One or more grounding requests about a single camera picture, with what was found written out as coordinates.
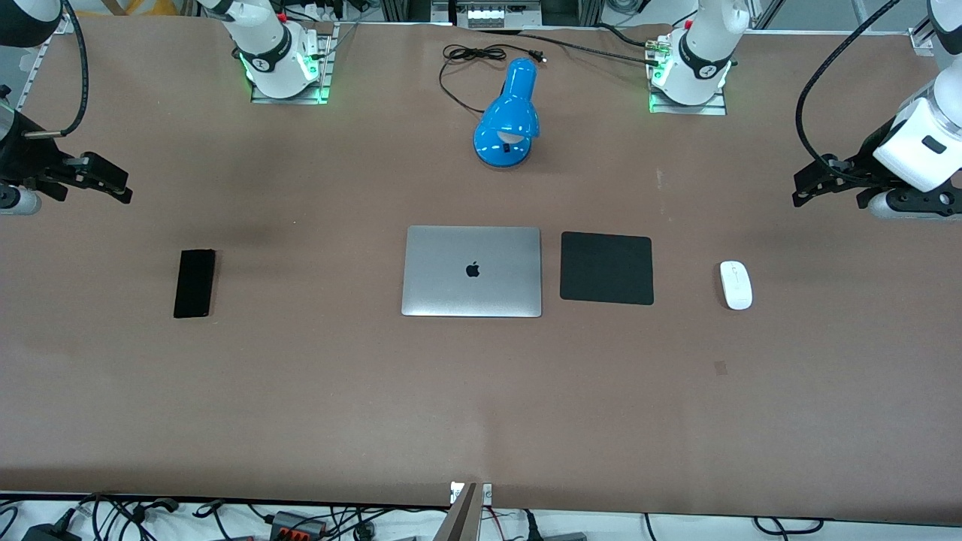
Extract thin black lamp cord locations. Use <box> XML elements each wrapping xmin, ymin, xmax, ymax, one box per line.
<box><xmin>438</xmin><ymin>44</ymin><xmax>547</xmax><ymax>116</ymax></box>

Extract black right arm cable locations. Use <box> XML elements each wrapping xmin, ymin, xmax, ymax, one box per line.
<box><xmin>24</xmin><ymin>0</ymin><xmax>91</xmax><ymax>139</ymax></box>

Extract grey wedge-shaped bar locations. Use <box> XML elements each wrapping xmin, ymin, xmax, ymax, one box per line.
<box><xmin>434</xmin><ymin>483</ymin><xmax>482</xmax><ymax>541</ymax></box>

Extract silver device on frame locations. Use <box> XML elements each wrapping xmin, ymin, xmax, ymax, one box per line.
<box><xmin>464</xmin><ymin>6</ymin><xmax>521</xmax><ymax>29</ymax></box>

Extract thick black braided cable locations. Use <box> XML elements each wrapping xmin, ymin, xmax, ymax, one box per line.
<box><xmin>477</xmin><ymin>24</ymin><xmax>662</xmax><ymax>68</ymax></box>

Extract black power adapter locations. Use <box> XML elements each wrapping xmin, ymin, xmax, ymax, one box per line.
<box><xmin>21</xmin><ymin>523</ymin><xmax>83</xmax><ymax>541</ymax></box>

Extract black cable loop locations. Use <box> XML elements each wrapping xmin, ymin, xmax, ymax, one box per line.
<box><xmin>753</xmin><ymin>516</ymin><xmax>825</xmax><ymax>536</ymax></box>

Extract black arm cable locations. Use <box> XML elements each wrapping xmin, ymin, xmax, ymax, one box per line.
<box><xmin>24</xmin><ymin>0</ymin><xmax>91</xmax><ymax>139</ymax></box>
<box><xmin>795</xmin><ymin>0</ymin><xmax>901</xmax><ymax>165</ymax></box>

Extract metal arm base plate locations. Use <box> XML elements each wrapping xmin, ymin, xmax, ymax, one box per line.
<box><xmin>250</xmin><ymin>23</ymin><xmax>333</xmax><ymax>105</ymax></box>
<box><xmin>648</xmin><ymin>34</ymin><xmax>728</xmax><ymax>116</ymax></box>

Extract white computer mouse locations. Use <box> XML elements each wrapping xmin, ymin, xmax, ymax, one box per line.
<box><xmin>719</xmin><ymin>260</ymin><xmax>754</xmax><ymax>311</ymax></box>

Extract blue desk lamp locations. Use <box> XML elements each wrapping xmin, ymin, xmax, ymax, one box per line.
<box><xmin>473</xmin><ymin>57</ymin><xmax>541</xmax><ymax>170</ymax></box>

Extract silver closed laptop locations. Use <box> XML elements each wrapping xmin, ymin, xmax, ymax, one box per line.
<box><xmin>401</xmin><ymin>225</ymin><xmax>543</xmax><ymax>319</ymax></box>

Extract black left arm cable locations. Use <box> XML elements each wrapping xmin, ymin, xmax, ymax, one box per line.
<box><xmin>795</xmin><ymin>0</ymin><xmax>901</xmax><ymax>165</ymax></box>

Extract black smartphone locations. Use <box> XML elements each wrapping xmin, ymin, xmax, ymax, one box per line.
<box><xmin>174</xmin><ymin>249</ymin><xmax>216</xmax><ymax>319</ymax></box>

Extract black mouse pad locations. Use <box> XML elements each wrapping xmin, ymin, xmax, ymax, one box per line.
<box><xmin>560</xmin><ymin>231</ymin><xmax>655</xmax><ymax>307</ymax></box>

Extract grey connector box orange levers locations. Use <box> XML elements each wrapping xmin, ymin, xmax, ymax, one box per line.
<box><xmin>268</xmin><ymin>510</ymin><xmax>328</xmax><ymax>539</ymax></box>

